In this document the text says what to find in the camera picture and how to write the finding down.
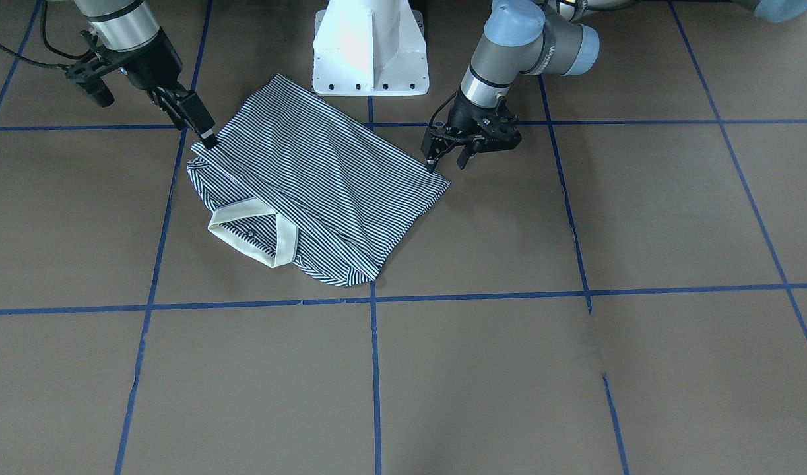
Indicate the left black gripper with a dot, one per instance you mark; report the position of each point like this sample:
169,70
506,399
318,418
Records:
464,117

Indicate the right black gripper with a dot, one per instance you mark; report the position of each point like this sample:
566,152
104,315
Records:
151,66

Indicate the striped polo shirt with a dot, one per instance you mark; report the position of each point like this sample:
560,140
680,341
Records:
294,181

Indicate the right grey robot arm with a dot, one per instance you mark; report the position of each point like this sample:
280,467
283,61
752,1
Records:
126,36

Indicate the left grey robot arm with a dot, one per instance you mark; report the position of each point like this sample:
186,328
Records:
530,38

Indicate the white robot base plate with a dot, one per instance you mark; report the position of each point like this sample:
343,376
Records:
370,48

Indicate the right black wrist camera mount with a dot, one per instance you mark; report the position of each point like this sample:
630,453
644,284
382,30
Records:
86,75

